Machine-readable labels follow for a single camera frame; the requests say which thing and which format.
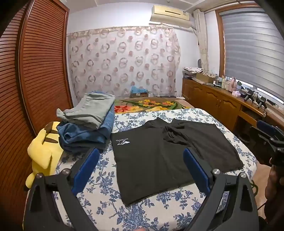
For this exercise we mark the yellow plush toy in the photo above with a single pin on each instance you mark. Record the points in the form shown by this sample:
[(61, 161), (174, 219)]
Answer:
[(43, 151)]

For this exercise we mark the colourful flower pillow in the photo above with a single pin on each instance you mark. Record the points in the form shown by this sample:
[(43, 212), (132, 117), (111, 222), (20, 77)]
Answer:
[(153, 104)]

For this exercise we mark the stack of patterned papers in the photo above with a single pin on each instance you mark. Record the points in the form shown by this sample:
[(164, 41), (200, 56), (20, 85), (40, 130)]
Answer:
[(192, 70)]

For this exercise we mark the small dark fan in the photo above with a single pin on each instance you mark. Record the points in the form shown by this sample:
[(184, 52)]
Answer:
[(200, 63)]

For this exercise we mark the pink box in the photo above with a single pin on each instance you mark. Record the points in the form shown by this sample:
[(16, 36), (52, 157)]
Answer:
[(237, 93)]

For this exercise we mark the wooden window frame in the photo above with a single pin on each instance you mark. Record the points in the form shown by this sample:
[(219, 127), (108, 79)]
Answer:
[(220, 44)]

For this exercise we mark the black device on stand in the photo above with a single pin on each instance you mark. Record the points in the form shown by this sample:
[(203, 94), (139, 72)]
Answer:
[(262, 102), (249, 95)]

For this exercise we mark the row of cosmetic bottles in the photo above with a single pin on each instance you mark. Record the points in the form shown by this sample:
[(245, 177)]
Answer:
[(224, 82)]

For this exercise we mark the blue jeans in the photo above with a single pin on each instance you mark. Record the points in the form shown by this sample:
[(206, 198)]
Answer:
[(88, 136)]

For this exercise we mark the open cardboard box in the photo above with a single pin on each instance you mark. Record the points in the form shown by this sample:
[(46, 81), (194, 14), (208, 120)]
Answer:
[(205, 77)]

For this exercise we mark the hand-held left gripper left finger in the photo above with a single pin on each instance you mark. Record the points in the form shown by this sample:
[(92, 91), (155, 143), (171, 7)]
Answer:
[(87, 169)]

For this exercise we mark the long wooden cabinet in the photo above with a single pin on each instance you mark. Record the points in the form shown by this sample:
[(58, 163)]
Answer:
[(217, 100)]

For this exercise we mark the black pants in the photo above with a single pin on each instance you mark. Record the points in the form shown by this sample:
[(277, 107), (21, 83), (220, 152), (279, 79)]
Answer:
[(155, 160)]

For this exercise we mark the grey window blind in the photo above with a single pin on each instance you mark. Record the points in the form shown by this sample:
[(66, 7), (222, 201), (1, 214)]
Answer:
[(253, 48)]

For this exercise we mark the small brown cardboard box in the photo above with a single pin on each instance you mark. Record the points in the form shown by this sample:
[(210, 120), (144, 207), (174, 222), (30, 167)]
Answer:
[(138, 95)]

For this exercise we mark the person's right hand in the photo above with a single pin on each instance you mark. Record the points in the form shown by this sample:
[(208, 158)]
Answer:
[(276, 184)]

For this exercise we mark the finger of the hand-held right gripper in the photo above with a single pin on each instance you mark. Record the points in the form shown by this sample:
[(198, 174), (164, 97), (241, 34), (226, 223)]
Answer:
[(264, 127)]

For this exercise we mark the beige air conditioner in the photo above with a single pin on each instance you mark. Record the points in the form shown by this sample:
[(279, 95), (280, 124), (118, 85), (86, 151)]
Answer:
[(169, 15)]

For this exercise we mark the floral blue white bedsheet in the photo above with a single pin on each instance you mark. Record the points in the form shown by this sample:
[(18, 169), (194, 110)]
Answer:
[(104, 200)]

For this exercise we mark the grey-green pants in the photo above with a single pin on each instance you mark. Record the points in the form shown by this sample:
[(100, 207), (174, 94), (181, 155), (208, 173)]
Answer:
[(91, 108)]

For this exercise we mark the wooden louvered wardrobe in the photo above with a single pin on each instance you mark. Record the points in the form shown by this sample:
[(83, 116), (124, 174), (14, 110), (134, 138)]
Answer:
[(42, 66)]

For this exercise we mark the beige tied window curtain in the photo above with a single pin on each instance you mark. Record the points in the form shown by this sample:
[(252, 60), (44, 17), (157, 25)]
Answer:
[(203, 42)]

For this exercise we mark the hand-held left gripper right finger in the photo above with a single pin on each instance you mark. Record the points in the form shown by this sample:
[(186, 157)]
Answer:
[(196, 169)]

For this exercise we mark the circle-patterned sheer curtain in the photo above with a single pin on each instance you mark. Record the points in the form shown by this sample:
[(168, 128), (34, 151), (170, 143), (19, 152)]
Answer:
[(124, 62)]

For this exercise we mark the dark grey pants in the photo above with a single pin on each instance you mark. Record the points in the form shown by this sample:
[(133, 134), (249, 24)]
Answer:
[(82, 148)]

